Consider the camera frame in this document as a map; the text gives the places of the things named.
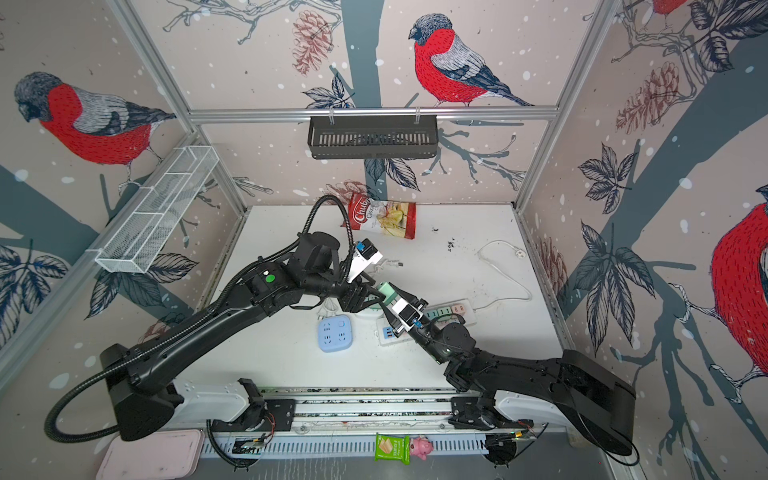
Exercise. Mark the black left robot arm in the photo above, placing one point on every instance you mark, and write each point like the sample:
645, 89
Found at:
140, 379

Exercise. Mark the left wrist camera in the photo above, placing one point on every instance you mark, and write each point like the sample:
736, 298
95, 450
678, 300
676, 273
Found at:
365, 253

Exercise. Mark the pink pig toy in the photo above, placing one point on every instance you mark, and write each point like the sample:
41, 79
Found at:
420, 447

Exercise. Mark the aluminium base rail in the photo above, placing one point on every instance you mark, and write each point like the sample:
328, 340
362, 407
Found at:
318, 424

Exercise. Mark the aluminium frame post back left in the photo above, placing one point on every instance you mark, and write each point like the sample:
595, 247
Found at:
128, 18

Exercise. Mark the red white chips bag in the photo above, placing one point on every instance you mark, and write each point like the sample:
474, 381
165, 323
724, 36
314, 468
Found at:
392, 218

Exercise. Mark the aluminium frame top bar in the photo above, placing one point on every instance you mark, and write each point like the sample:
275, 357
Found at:
492, 113

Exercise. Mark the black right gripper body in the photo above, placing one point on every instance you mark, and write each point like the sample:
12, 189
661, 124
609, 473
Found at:
433, 333

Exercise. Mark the black hanging wire basket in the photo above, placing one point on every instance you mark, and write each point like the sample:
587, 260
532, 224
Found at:
373, 137

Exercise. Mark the aluminium frame post back right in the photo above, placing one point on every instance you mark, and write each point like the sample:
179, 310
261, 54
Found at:
599, 24

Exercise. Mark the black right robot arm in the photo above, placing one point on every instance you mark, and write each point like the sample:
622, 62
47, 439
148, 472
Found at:
600, 405

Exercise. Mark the aluminium frame post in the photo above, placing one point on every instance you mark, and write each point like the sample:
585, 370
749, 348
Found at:
128, 18
599, 24

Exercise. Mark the green charger plug spare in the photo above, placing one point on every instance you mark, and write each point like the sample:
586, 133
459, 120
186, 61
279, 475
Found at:
390, 294

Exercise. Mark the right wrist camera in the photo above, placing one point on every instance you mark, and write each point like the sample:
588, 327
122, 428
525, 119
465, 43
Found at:
403, 315

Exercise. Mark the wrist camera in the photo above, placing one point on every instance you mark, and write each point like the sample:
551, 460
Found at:
365, 253
403, 315

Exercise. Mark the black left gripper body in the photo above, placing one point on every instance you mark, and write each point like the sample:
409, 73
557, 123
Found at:
332, 283

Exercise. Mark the long white pastel power strip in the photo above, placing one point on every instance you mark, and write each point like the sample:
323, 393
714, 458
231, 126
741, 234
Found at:
386, 337

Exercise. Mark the pink tray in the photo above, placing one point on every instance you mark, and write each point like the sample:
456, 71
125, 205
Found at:
162, 455

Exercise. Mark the blue square power strip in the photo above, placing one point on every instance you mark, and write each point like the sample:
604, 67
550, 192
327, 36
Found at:
334, 333

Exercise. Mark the green snack packet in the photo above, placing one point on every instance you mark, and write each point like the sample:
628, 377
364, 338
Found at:
391, 448

